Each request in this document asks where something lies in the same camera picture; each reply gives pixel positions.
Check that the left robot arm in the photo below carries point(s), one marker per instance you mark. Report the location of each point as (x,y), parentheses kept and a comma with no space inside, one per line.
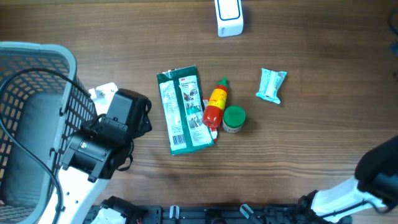
(94,152)

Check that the chilli sauce bottle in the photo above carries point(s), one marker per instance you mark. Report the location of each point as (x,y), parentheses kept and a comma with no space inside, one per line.
(213,113)

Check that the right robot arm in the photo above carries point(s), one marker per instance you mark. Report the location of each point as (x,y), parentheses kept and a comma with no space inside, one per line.
(373,185)

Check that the light green wipes packet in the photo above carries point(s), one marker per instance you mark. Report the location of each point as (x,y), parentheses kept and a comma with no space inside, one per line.
(270,84)

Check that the red sachet packet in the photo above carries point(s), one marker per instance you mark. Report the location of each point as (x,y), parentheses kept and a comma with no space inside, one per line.
(214,132)

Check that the grey plastic basket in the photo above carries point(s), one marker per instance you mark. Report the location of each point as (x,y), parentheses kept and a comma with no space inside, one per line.
(40,111)

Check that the green lid jar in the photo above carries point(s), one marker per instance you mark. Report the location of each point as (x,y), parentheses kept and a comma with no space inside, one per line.
(233,119)

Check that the white barcode scanner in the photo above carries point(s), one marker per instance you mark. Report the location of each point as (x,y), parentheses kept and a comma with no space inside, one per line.
(229,17)

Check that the green 3M glove packet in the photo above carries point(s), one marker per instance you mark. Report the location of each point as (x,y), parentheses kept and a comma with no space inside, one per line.
(180,94)

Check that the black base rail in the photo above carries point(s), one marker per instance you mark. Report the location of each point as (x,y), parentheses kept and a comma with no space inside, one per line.
(207,215)

